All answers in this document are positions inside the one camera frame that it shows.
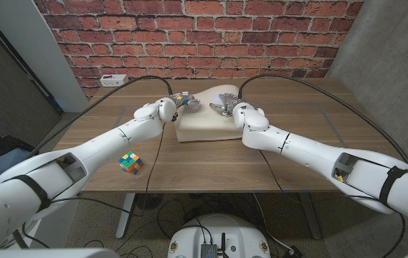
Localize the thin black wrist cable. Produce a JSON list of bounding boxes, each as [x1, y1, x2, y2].
[[49, 121, 167, 218], [259, 149, 407, 258]]

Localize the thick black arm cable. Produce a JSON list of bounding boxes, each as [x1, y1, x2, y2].
[[237, 73, 408, 254], [27, 75, 174, 158]]

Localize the white table leg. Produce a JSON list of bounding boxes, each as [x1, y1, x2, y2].
[[115, 193, 136, 239], [298, 191, 323, 240]]

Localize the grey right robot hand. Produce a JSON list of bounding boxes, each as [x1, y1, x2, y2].
[[209, 92, 246, 118]]

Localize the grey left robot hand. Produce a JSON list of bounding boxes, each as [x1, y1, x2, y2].
[[169, 91, 201, 110]]

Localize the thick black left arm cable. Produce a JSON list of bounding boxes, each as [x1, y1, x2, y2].
[[27, 75, 174, 158]]

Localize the printed brick backdrop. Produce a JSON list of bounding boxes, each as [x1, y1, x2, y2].
[[33, 0, 365, 100]]

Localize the multicoloured puzzle cube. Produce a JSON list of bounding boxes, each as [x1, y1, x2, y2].
[[118, 150, 145, 176]]

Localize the white power strip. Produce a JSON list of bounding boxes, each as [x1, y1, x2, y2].
[[99, 74, 130, 88]]

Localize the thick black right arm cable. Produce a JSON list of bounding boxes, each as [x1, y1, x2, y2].
[[237, 73, 408, 254]]

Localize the thin black left wrist cable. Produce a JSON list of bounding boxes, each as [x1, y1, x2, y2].
[[49, 121, 167, 218]]

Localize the round black floor fan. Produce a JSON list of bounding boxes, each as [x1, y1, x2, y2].
[[134, 193, 164, 211]]

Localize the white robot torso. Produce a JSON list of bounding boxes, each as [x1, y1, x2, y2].
[[167, 214, 272, 258]]

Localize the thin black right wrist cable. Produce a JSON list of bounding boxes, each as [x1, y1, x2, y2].
[[259, 149, 407, 258]]

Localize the grey box on torso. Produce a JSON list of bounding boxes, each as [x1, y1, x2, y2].
[[200, 243, 219, 258]]

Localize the cream memory foam sheet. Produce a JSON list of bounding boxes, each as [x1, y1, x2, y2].
[[174, 84, 244, 143]]

